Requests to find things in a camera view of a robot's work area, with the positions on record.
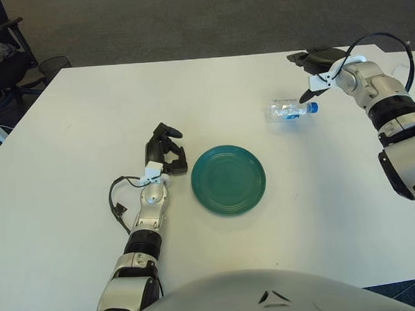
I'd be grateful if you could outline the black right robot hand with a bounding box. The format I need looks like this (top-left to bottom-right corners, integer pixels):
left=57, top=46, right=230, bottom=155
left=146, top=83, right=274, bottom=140
left=286, top=46, right=352, bottom=103

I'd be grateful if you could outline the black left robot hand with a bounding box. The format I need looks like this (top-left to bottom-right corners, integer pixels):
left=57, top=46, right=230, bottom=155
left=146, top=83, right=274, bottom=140
left=143, top=121, right=189, bottom=176

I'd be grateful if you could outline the clear bottle with blue cap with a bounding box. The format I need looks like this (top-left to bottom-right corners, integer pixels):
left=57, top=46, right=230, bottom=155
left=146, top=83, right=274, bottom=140
left=263, top=95, right=321, bottom=125

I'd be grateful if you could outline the green round plate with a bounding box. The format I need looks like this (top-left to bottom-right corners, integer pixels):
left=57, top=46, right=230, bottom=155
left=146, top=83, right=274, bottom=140
left=188, top=143, right=269, bottom=219

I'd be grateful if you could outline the black mesh wastebasket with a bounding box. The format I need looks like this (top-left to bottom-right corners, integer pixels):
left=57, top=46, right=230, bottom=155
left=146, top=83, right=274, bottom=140
left=37, top=56, right=73, bottom=83

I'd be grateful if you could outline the grey robot torso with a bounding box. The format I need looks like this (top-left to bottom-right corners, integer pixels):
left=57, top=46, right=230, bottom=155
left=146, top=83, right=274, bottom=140
left=60, top=261, right=415, bottom=311

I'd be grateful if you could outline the black office chair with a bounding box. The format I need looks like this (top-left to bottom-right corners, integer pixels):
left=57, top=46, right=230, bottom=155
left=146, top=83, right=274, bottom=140
left=0, top=0, right=47, bottom=104

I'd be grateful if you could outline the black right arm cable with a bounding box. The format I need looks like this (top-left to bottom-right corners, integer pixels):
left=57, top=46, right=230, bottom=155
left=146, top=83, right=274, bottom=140
left=326, top=30, right=415, bottom=97

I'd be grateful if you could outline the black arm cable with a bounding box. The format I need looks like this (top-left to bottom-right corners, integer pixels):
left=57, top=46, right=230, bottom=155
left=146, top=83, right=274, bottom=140
left=326, top=30, right=415, bottom=97
left=106, top=174, right=153, bottom=237

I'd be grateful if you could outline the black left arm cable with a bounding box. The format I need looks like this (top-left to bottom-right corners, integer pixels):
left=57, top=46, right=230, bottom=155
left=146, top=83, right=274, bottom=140
left=106, top=174, right=153, bottom=237

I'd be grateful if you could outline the thin white cable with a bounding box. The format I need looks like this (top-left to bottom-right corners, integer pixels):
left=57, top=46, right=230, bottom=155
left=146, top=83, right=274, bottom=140
left=390, top=63, right=415, bottom=79

